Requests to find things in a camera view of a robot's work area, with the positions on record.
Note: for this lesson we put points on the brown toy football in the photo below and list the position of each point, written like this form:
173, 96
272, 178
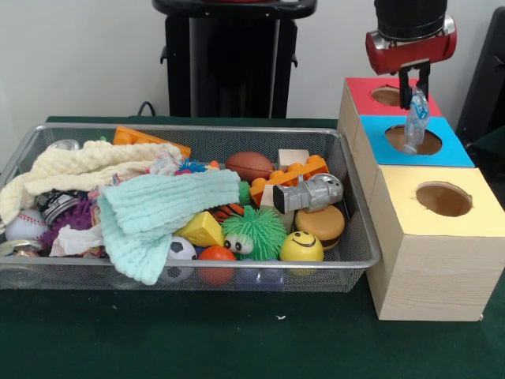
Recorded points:
250, 166

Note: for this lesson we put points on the cream waffle cloth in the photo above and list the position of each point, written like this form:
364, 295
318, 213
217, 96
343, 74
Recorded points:
79, 162

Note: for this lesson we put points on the yellow smiley ball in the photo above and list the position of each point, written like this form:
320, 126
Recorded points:
301, 246

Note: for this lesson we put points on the metal mesh bin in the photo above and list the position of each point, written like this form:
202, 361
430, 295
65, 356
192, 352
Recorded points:
335, 272

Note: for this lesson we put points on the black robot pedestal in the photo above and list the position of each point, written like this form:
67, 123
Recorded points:
221, 59

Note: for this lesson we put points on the silver toy camera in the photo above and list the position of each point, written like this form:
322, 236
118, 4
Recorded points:
311, 193

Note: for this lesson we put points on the colourful polka dot cloth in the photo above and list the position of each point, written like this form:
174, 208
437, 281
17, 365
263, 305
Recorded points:
75, 241

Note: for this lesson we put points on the toy burger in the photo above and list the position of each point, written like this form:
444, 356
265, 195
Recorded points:
321, 225

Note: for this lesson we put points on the black metal stand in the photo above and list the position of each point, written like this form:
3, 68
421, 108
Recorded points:
485, 98

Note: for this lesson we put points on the green spiky toy with eyes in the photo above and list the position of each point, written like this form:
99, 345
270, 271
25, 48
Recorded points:
260, 229

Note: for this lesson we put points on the mint green waffle cloth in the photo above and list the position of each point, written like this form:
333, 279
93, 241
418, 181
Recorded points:
158, 205

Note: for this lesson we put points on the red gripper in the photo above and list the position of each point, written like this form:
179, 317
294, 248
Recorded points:
410, 51

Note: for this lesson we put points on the wooden box with three holes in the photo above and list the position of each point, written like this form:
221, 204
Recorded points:
434, 276

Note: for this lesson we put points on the dark green table cloth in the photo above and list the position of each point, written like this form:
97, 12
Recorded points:
236, 335

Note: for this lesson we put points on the small orange building block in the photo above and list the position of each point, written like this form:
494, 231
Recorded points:
305, 167

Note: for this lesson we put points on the yellow cheese wedge toy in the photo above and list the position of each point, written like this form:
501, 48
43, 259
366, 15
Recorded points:
203, 231

